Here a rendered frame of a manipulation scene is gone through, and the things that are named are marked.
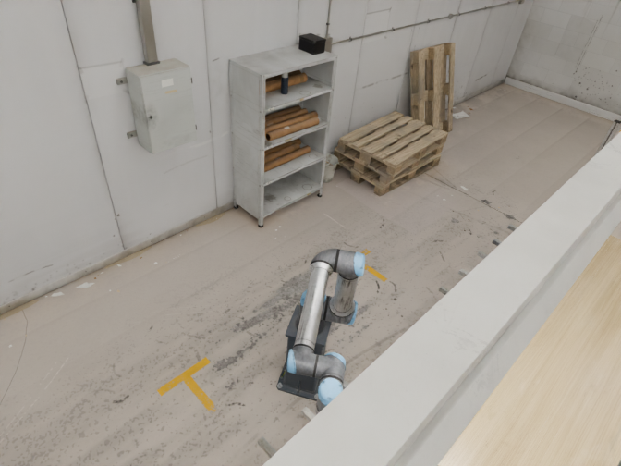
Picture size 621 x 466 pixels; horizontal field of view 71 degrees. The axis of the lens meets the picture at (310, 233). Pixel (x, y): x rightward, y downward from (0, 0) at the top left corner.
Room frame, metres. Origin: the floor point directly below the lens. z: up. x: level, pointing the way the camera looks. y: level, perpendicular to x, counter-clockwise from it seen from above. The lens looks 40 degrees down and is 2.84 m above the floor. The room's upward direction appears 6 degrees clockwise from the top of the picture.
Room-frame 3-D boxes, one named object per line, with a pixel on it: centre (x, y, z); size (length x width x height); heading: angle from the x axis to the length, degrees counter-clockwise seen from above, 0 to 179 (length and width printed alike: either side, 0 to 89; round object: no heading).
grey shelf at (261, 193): (3.91, 0.38, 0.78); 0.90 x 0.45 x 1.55; 139
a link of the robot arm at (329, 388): (0.91, -0.14, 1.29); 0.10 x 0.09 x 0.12; 174
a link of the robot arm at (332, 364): (1.02, -0.14, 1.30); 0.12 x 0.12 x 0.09; 84
